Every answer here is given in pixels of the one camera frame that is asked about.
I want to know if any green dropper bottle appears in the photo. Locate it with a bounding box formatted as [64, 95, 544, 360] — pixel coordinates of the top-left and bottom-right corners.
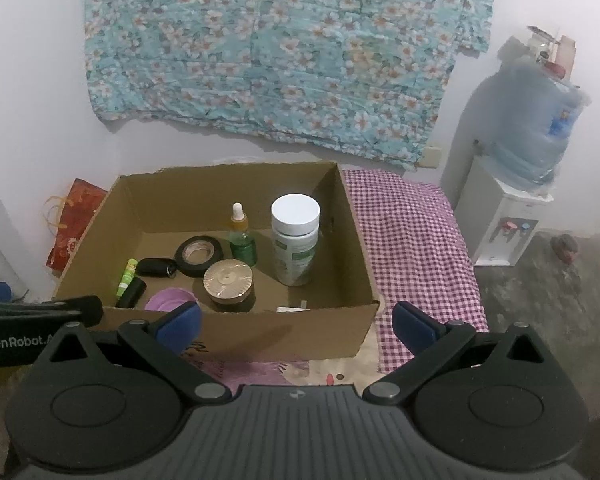
[228, 202, 259, 267]

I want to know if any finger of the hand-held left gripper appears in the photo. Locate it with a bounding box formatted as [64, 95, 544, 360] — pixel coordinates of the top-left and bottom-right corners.
[0, 295, 105, 329]

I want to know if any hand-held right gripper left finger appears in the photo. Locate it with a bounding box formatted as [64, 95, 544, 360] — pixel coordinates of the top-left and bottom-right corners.
[36, 300, 233, 404]

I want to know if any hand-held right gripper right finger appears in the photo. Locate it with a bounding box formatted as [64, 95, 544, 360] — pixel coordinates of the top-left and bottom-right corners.
[362, 301, 557, 404]

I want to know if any teal floral cloth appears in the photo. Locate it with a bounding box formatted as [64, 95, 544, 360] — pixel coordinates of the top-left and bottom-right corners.
[82, 0, 497, 171]

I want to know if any green lip balm tube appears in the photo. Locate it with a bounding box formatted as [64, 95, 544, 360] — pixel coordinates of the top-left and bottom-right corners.
[115, 258, 139, 298]

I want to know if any dark red floor object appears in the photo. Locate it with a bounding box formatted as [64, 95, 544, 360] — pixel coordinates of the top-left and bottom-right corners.
[549, 233, 580, 263]

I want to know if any black cylinder with gold cap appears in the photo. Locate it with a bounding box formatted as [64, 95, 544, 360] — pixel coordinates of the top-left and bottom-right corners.
[114, 276, 148, 310]

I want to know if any gold-lidded jar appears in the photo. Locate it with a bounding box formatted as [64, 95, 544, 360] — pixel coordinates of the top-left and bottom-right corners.
[202, 258, 257, 314]

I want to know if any red gift bag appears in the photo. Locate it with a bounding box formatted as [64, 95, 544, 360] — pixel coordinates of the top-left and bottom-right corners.
[42, 178, 110, 275]

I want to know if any white-capped pill bottle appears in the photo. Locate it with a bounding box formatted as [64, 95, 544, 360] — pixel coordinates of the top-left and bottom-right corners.
[270, 193, 322, 287]

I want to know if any brown board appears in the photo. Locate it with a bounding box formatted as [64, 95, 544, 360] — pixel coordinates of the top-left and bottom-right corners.
[554, 34, 578, 79]

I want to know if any blue water jug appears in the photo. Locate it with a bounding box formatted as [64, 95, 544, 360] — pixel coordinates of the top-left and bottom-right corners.
[487, 54, 592, 191]

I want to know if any black car key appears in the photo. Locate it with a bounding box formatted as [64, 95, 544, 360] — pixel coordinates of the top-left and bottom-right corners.
[135, 258, 178, 279]

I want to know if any purple round lid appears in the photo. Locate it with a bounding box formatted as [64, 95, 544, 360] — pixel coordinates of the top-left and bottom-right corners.
[143, 288, 200, 314]

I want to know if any pink checkered blanket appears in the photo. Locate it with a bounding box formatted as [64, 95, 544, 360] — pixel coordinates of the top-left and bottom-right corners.
[180, 168, 491, 389]

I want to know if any black tape roll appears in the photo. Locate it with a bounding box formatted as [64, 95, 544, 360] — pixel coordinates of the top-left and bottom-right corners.
[173, 235, 225, 278]

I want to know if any brown cardboard box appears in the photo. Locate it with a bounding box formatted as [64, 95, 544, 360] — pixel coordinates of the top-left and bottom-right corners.
[52, 161, 381, 361]

